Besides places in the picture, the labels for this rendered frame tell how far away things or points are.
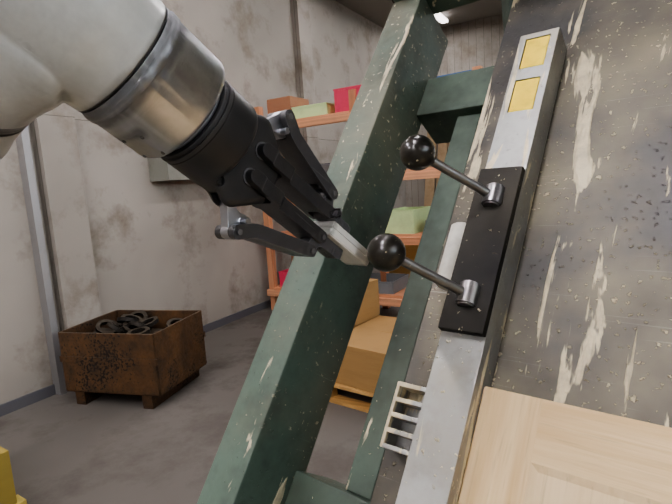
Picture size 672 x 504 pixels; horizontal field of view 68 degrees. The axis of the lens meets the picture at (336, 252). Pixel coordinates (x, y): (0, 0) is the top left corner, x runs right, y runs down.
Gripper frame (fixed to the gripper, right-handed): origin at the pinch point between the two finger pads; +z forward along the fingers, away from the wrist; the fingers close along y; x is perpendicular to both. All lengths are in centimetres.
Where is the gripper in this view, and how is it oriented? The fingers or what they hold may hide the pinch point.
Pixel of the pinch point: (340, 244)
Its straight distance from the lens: 50.6
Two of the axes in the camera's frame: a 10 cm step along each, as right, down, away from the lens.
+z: 5.6, 4.6, 6.9
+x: 7.6, 0.4, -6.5
